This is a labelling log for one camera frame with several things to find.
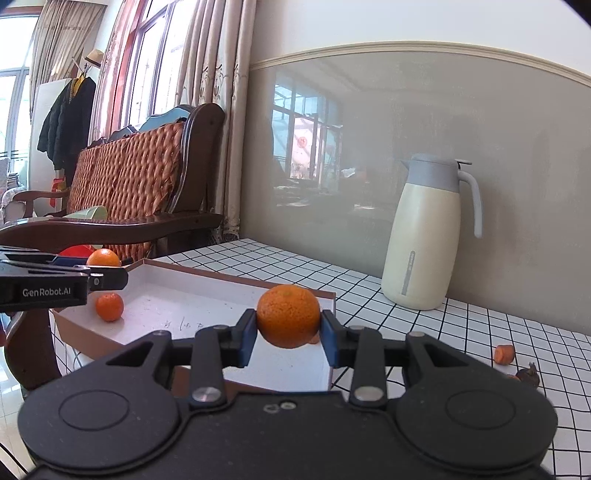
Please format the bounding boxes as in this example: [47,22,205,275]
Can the wicker-backed chair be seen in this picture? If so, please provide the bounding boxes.
[0,102,227,391]

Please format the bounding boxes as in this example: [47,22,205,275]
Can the large orange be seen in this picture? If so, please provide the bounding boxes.
[256,285,321,349]

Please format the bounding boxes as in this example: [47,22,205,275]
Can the cardboard tray with white inside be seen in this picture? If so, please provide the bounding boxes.
[49,258,337,394]

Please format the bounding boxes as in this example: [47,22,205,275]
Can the pink curtain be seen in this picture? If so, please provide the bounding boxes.
[90,0,153,139]

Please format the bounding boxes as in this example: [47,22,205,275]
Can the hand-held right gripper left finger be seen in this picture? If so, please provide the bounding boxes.
[107,308,258,409]

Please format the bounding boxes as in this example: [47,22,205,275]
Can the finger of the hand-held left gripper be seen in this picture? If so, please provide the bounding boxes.
[48,253,91,269]
[86,266,129,292]

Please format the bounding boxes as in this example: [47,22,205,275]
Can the cream thermos jug grey lid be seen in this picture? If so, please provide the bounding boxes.
[381,154,484,311]

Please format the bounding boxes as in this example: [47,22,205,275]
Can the white grid tablecloth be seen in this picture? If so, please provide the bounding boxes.
[55,237,591,480]

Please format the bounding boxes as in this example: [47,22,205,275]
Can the beige patterned curtain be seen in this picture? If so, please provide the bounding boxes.
[182,0,257,241]

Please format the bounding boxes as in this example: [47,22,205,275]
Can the medium orange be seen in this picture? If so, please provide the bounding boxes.
[86,248,123,268]

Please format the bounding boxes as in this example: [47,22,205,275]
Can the black jackets on rack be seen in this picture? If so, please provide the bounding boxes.
[37,75,97,186]

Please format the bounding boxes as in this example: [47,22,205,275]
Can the small orange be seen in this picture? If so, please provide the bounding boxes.
[95,292,125,323]

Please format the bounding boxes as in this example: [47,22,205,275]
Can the window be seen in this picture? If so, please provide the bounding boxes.
[124,0,197,130]

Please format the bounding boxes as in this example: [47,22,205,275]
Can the dark dried fruit piece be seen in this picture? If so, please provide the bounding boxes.
[515,363,541,387]

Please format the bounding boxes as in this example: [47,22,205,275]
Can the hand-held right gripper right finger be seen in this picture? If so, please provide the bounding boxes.
[320,309,468,409]

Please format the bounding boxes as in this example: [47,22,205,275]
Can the green plastic cup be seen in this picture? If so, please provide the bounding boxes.
[65,205,108,221]

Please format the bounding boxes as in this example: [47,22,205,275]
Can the woven orange sofa cushion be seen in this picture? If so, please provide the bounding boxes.
[66,121,186,260]

